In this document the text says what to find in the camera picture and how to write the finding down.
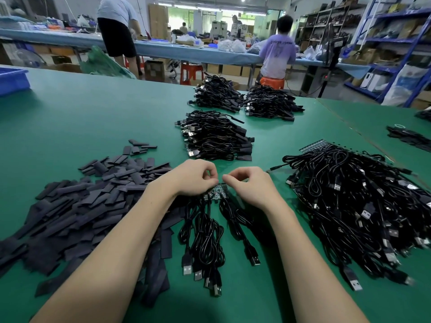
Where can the person's left hand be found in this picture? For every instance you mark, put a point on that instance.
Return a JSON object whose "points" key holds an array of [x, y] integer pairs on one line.
{"points": [[192, 177]]}

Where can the person's right hand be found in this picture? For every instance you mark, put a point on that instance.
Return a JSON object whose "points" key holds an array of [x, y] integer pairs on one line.
{"points": [[254, 188]]}

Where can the pile of black sleeve strips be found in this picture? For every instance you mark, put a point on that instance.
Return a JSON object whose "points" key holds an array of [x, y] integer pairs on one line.
{"points": [[74, 212]]}

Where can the person's left forearm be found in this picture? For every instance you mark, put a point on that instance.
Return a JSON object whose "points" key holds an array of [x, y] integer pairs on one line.
{"points": [[108, 265]]}

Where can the person's right forearm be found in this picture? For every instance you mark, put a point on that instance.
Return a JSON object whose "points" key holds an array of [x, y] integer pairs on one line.
{"points": [[316, 272]]}

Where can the red plastic stool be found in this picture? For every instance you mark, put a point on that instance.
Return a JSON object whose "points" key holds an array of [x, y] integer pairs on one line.
{"points": [[191, 72]]}

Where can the orange plastic stool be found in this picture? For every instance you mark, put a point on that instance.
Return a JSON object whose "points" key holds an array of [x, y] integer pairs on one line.
{"points": [[272, 82]]}

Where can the small upright cardboard box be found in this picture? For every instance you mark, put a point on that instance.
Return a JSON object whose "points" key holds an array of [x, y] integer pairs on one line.
{"points": [[155, 69]]}

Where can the green plastic bag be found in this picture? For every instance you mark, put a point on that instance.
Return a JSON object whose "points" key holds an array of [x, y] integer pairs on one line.
{"points": [[106, 64]]}

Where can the black tripod stand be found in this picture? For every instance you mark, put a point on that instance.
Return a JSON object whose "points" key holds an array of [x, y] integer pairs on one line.
{"points": [[331, 50]]}

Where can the open cardboard box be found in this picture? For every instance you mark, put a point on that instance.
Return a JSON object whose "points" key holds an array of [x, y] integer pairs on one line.
{"points": [[64, 67]]}

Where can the dark storage shelf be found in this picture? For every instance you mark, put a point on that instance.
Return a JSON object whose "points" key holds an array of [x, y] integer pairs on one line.
{"points": [[322, 23]]}

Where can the white plastic bag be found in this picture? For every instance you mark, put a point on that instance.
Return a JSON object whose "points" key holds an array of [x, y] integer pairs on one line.
{"points": [[403, 87]]}

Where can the long blue work table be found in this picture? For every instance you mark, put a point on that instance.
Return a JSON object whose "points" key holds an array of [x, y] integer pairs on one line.
{"points": [[54, 40]]}

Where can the blue plastic bin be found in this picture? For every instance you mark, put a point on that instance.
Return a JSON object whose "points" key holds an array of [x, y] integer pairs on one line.
{"points": [[13, 82]]}

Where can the blue metal shelving rack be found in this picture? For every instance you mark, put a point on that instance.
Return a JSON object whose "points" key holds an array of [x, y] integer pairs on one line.
{"points": [[394, 15]]}

